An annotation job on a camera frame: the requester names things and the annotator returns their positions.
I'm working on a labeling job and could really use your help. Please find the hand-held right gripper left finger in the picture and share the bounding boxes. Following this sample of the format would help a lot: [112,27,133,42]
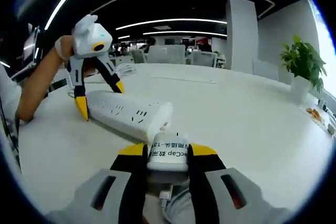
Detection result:
[46,142,149,224]

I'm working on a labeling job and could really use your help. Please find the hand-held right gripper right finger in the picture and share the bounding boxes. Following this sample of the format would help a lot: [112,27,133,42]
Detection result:
[187,142,292,224]

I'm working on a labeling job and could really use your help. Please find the white power strip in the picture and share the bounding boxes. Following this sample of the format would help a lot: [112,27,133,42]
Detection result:
[87,90,174,142]

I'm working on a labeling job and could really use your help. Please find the white charger block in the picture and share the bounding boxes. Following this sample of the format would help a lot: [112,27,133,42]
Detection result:
[146,132,191,180]

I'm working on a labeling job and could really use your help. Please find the straight ceiling light strip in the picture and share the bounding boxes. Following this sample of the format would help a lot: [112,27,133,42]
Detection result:
[142,30,228,37]
[115,18,228,31]

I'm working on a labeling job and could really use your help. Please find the person's left hand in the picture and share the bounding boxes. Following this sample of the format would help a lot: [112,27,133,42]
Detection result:
[54,35,76,61]

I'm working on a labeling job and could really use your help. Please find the white office chair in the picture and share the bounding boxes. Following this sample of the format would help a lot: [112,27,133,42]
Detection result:
[131,49,146,63]
[146,45,186,65]
[188,50,218,68]

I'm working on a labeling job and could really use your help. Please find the computer monitor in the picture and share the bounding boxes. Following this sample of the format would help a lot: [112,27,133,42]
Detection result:
[22,30,40,65]

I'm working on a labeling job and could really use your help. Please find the person's white shirt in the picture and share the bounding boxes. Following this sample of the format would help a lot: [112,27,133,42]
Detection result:
[0,63,23,130]

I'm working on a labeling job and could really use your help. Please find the orange-brown snack pile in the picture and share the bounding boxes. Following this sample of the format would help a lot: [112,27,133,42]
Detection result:
[305,106,324,125]

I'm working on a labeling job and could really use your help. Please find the white partition panel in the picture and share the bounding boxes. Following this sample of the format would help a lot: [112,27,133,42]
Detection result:
[251,58,279,81]

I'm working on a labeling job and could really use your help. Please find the green potted plant white pot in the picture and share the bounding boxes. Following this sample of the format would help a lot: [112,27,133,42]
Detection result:
[279,35,328,103]

